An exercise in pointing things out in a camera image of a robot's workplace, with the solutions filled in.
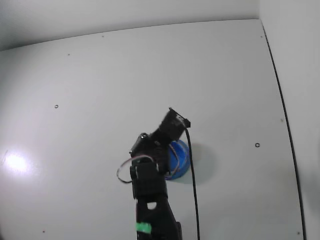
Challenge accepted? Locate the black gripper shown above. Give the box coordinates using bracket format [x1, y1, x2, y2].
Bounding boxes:
[129, 133, 171, 177]

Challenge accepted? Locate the black camera cable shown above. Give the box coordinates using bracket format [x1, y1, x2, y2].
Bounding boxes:
[184, 126, 201, 240]

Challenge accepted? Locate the white servo wire loop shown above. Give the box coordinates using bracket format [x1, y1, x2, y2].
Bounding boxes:
[168, 146, 181, 179]
[116, 154, 152, 185]

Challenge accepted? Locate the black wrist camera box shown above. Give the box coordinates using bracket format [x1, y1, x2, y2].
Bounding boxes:
[156, 106, 192, 144]

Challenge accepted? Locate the blue tape roll bin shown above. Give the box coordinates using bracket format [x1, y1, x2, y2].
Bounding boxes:
[164, 139, 191, 181]

